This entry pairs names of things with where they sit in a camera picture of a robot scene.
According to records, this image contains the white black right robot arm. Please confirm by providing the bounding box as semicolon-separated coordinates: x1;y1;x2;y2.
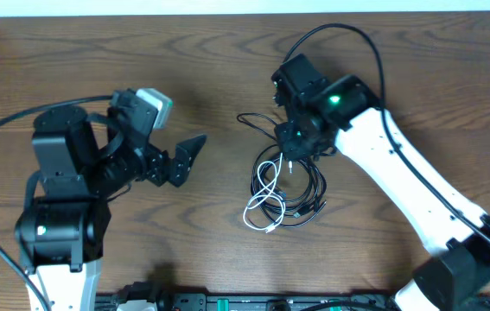
271;54;490;310

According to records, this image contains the green clip on rail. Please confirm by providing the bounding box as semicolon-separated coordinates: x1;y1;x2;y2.
216;298;230;311

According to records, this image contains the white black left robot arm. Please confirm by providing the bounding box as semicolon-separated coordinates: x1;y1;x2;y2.
15;105;207;310

